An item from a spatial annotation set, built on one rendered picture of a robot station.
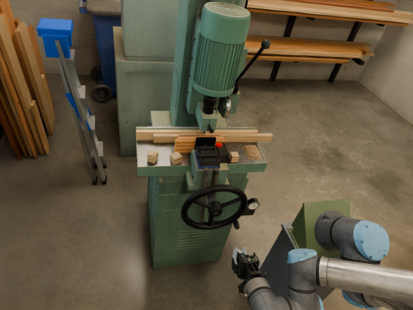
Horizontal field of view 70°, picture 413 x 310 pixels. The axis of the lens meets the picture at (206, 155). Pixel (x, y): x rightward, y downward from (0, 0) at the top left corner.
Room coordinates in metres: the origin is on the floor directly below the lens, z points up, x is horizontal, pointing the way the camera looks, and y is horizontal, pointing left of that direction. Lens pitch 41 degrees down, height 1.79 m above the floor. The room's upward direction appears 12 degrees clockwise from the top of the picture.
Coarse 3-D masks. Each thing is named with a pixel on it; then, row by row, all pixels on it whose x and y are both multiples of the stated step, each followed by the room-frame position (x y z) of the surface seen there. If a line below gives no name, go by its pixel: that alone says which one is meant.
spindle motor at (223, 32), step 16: (208, 16) 1.05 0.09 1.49; (224, 16) 1.04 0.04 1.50; (240, 16) 1.07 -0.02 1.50; (208, 32) 1.05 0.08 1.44; (224, 32) 1.03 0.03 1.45; (240, 32) 1.06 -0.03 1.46; (208, 48) 1.05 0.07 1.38; (224, 48) 1.04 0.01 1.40; (240, 48) 1.09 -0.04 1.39; (208, 64) 1.04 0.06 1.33; (224, 64) 1.04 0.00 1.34; (192, 80) 1.11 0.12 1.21; (208, 80) 1.04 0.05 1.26; (224, 80) 1.05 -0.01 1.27; (224, 96) 1.05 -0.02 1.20
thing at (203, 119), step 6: (198, 102) 1.19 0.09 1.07; (198, 108) 1.15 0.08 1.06; (198, 114) 1.14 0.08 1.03; (204, 114) 1.10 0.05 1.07; (210, 114) 1.11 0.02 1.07; (198, 120) 1.12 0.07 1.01; (204, 120) 1.07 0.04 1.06; (210, 120) 1.08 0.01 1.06; (216, 120) 1.08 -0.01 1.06; (204, 126) 1.07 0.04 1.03
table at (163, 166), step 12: (144, 144) 1.01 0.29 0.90; (156, 144) 1.03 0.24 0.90; (168, 144) 1.05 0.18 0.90; (228, 144) 1.14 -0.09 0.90; (240, 144) 1.16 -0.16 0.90; (252, 144) 1.18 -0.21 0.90; (144, 156) 0.93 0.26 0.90; (168, 156) 0.96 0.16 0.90; (240, 156) 1.07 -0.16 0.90; (144, 168) 0.87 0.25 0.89; (156, 168) 0.89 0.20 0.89; (168, 168) 0.91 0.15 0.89; (180, 168) 0.92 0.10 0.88; (240, 168) 1.02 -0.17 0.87; (252, 168) 1.04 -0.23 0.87; (264, 168) 1.06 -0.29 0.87; (192, 180) 0.88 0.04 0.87
